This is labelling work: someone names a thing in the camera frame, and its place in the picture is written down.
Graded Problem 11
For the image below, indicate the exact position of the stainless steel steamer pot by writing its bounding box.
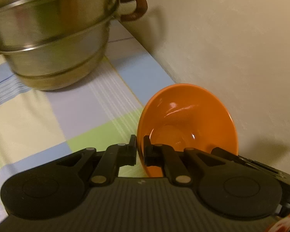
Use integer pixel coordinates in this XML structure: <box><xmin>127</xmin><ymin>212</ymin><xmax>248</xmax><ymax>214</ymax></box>
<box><xmin>0</xmin><ymin>0</ymin><xmax>148</xmax><ymax>91</ymax></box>

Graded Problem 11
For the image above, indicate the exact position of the orange plastic bowl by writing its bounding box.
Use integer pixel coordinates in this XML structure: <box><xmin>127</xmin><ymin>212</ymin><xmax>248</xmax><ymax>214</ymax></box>
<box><xmin>136</xmin><ymin>83</ymin><xmax>239</xmax><ymax>178</ymax></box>

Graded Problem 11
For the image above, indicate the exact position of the checkered pastel tablecloth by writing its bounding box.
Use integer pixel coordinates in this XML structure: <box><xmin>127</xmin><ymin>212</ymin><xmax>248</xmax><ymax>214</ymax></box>
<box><xmin>0</xmin><ymin>21</ymin><xmax>173</xmax><ymax>222</ymax></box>

